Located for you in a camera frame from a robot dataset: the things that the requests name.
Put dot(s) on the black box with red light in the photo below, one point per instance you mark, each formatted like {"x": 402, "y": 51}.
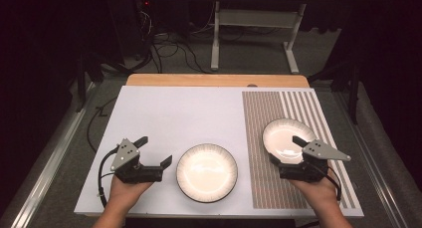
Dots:
{"x": 132, "y": 25}

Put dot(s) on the wooden table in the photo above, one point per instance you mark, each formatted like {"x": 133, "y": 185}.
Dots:
{"x": 215, "y": 80}

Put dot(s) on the person's right hand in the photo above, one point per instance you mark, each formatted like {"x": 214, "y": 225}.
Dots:
{"x": 320, "y": 194}

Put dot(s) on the white plate with dark rim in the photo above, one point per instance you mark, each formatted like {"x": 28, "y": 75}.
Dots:
{"x": 207, "y": 173}
{"x": 282, "y": 138}

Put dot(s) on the white board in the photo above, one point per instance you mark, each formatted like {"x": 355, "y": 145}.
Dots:
{"x": 166, "y": 105}

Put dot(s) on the person's left hand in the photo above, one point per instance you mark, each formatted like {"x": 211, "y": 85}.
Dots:
{"x": 124, "y": 194}

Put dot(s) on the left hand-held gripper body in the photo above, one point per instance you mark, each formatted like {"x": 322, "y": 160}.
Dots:
{"x": 124, "y": 155}

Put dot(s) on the metal floor rail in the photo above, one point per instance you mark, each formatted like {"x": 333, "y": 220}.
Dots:
{"x": 49, "y": 170}
{"x": 371, "y": 155}

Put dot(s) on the brown striped place mat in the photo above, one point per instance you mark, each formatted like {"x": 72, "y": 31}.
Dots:
{"x": 265, "y": 188}

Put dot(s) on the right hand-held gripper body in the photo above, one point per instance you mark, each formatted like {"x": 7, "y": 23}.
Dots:
{"x": 315, "y": 170}

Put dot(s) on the black stand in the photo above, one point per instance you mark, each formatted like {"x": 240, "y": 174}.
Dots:
{"x": 81, "y": 85}
{"x": 354, "y": 92}

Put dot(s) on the white metal desk frame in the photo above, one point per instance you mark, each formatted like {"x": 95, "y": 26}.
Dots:
{"x": 255, "y": 18}

